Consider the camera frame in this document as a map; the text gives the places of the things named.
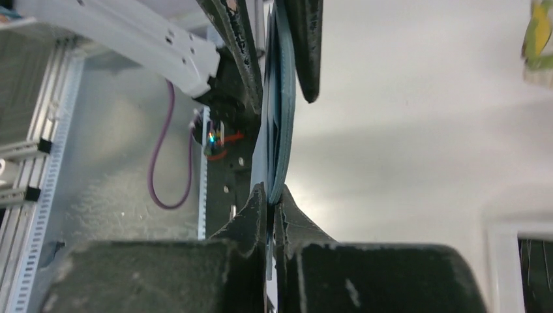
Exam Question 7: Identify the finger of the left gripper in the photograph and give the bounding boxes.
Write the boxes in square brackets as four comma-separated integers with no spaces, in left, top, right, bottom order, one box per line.
[284,0,323,103]
[196,0,263,114]

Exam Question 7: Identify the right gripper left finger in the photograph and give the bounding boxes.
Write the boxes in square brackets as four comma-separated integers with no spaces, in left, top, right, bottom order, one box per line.
[39,184,267,312]

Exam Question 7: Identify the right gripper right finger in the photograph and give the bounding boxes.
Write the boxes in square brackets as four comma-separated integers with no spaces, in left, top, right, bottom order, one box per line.
[274,188,486,312]

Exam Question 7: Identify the blue card holder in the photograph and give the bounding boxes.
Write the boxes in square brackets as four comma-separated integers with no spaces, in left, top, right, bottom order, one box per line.
[250,1,296,280]

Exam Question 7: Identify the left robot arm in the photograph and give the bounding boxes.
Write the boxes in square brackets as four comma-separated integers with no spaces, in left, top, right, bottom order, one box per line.
[14,1,263,117]

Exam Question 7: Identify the black cards in white bin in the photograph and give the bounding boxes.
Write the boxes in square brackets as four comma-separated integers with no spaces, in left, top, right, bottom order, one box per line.
[518,239,552,313]

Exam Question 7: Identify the white plastic bin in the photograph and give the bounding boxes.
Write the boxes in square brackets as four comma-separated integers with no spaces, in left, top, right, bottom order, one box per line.
[486,214,552,312]

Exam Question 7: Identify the cream patterned cloth bag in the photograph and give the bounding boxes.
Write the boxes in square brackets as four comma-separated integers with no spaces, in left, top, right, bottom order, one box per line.
[521,1,552,90]

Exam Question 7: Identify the white cable duct strip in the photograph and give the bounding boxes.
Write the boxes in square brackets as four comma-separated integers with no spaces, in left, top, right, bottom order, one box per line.
[1,39,84,312]

